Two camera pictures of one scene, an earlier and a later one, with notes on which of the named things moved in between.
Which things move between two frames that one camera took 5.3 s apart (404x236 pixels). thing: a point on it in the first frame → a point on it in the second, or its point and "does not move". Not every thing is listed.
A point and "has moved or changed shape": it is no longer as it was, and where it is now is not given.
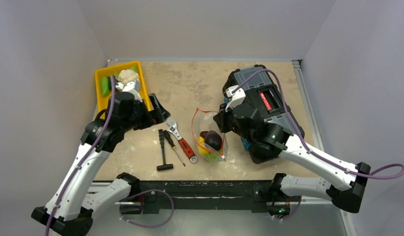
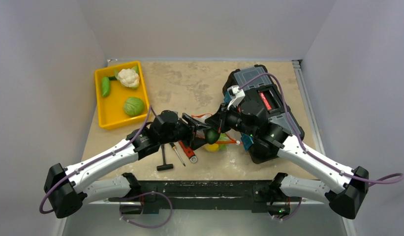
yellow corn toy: (202, 147) has moved or changed shape
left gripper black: (150, 118) → (190, 139)
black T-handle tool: (165, 166) does not move
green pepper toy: (106, 83) does not move
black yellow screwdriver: (172, 144) does not move
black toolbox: (263, 92) does not move
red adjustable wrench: (173, 128) does not move
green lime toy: (212, 156) → (223, 137)
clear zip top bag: (211, 143) has moved or changed shape
